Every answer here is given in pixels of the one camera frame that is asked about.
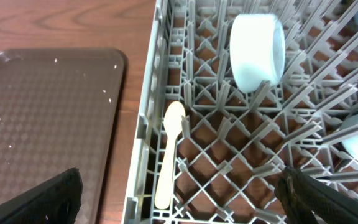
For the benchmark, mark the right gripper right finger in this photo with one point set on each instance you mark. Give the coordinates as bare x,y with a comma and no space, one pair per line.
304,198

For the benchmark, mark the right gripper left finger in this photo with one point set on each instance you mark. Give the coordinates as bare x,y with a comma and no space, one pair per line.
57,200

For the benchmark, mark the yellow plastic spoon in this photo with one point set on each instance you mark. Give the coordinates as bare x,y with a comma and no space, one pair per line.
172,125

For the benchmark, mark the light blue bowl with rice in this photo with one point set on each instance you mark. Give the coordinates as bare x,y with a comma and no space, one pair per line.
257,50

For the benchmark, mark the grey dishwasher rack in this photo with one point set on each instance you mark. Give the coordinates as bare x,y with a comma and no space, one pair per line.
234,145

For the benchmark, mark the brown serving tray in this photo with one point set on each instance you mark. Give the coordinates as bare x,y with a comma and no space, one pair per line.
57,111

